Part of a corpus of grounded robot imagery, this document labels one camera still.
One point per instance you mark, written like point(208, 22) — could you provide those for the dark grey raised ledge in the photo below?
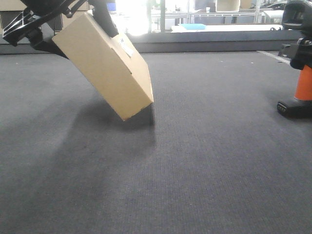
point(213, 41)

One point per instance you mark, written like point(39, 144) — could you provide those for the white barcode label sticker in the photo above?
point(125, 47)

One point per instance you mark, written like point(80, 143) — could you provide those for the white background table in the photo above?
point(231, 28)

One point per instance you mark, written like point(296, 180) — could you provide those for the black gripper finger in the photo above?
point(300, 53)

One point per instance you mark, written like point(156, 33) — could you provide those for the brown cardboard package box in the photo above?
point(124, 82)

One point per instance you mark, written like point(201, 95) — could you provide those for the black orange barcode scanner gun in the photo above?
point(298, 16)

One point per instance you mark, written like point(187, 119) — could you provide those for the blue flat tray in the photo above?
point(194, 26)

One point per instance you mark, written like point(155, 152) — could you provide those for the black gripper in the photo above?
point(38, 12)

